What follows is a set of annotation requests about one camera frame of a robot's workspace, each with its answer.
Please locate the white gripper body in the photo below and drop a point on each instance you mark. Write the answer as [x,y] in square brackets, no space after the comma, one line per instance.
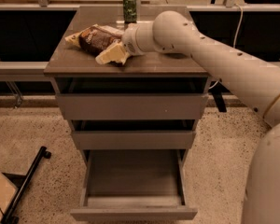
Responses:
[130,41]

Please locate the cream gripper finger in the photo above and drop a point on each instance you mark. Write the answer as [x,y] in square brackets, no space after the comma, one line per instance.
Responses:
[114,53]

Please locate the brown chip bag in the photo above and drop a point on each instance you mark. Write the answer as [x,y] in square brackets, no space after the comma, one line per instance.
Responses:
[95,39]

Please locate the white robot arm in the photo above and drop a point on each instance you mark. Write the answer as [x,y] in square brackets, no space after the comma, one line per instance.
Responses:
[255,82]

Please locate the top grey drawer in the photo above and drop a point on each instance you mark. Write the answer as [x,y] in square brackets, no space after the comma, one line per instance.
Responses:
[127,106]

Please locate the grey drawer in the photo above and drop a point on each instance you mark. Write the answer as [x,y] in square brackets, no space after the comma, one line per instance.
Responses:
[160,134]
[124,185]
[127,106]

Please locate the grey drawer cabinet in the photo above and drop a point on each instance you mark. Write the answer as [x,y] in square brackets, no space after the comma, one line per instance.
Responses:
[72,70]

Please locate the middle grey drawer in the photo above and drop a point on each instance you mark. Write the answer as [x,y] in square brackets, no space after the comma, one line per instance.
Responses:
[160,134]

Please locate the bottom grey drawer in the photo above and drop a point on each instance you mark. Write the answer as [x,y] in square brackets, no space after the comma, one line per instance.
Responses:
[124,185]

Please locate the green soda can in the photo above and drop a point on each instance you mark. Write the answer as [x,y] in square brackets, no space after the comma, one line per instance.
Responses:
[130,11]

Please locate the black stand leg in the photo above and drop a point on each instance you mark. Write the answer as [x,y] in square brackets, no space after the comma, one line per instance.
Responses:
[21,183]

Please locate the black bracket behind cabinet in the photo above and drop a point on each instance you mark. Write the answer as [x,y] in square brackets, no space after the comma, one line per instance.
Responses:
[218,98]

